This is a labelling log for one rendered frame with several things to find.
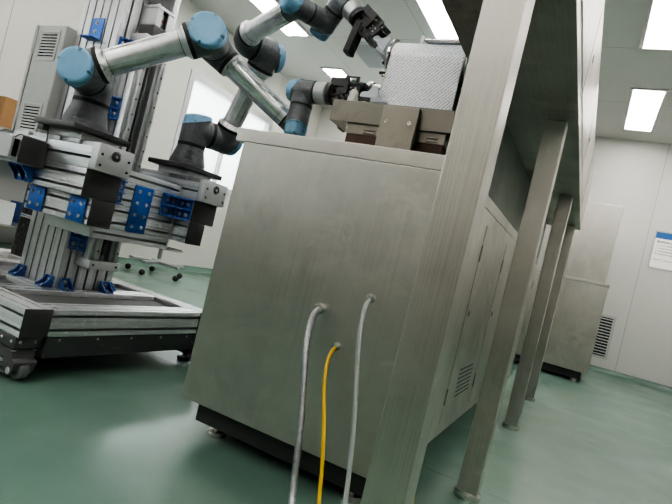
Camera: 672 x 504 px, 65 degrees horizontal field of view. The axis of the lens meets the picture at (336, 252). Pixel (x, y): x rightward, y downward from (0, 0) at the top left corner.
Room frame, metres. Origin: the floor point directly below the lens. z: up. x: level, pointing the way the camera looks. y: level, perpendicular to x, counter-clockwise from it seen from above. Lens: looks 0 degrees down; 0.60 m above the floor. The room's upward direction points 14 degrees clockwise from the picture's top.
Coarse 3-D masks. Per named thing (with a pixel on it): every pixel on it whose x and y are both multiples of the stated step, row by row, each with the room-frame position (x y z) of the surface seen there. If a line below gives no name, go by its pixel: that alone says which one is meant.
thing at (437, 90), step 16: (384, 80) 1.63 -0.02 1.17; (400, 80) 1.61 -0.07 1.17; (416, 80) 1.58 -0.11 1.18; (432, 80) 1.56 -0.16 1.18; (448, 80) 1.54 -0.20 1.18; (384, 96) 1.62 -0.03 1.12; (400, 96) 1.60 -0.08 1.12; (416, 96) 1.58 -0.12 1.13; (432, 96) 1.56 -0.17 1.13; (448, 96) 1.54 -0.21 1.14
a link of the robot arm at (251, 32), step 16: (288, 0) 1.73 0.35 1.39; (304, 0) 1.75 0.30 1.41; (272, 16) 1.84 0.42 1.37; (288, 16) 1.79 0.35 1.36; (304, 16) 1.78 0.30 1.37; (240, 32) 1.99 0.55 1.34; (256, 32) 1.94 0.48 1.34; (272, 32) 1.92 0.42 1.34; (240, 48) 2.06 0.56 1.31; (256, 48) 2.08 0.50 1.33
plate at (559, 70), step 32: (448, 0) 1.02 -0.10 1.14; (480, 0) 0.99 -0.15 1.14; (544, 0) 0.94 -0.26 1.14; (576, 0) 0.92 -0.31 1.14; (544, 32) 1.05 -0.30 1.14; (576, 32) 1.02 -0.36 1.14; (544, 64) 1.19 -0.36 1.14; (576, 64) 1.16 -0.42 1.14; (512, 96) 1.43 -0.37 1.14; (544, 96) 1.38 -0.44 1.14; (576, 96) 1.33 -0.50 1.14; (512, 128) 1.70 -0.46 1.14; (576, 128) 1.55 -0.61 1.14; (576, 160) 1.88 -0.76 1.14; (576, 192) 2.37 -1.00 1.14; (576, 224) 3.22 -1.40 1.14
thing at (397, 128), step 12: (384, 108) 1.38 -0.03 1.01; (396, 108) 1.37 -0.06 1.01; (408, 108) 1.35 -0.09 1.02; (384, 120) 1.37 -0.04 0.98; (396, 120) 1.36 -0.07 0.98; (408, 120) 1.35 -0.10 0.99; (384, 132) 1.37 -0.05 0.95; (396, 132) 1.36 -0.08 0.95; (408, 132) 1.35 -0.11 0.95; (384, 144) 1.37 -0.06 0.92; (396, 144) 1.36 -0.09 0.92; (408, 144) 1.34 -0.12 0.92
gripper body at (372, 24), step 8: (360, 8) 1.75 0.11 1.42; (368, 8) 1.74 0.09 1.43; (352, 16) 1.75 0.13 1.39; (360, 16) 1.76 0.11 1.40; (368, 16) 1.74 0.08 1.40; (376, 16) 1.71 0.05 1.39; (352, 24) 1.78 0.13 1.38; (368, 24) 1.72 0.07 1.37; (376, 24) 1.72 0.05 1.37; (384, 24) 1.77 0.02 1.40; (360, 32) 1.73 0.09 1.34; (368, 32) 1.72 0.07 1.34; (376, 32) 1.72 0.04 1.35; (384, 32) 1.74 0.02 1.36
